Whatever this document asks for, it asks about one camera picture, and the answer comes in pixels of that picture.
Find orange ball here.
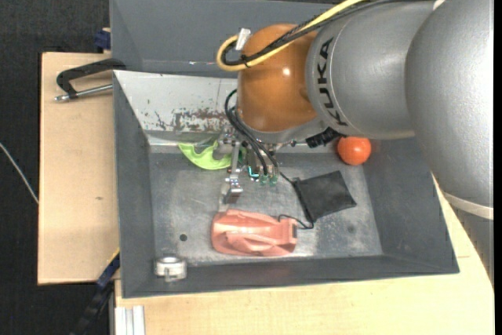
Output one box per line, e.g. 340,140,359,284
336,135,373,166

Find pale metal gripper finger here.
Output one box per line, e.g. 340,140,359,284
220,175,234,206
230,177,245,206

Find black cloth pouch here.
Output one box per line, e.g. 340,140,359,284
278,169,358,229

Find salmon pink cloth bag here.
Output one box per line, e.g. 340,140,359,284
210,208,298,257

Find black cylinder on white bracket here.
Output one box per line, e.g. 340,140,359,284
306,130,341,149

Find brown cardboard board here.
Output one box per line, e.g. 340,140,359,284
37,51,121,286

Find lime green sunglasses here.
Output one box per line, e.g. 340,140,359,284
177,140,238,171

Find grey metal bin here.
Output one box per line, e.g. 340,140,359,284
108,0,460,299

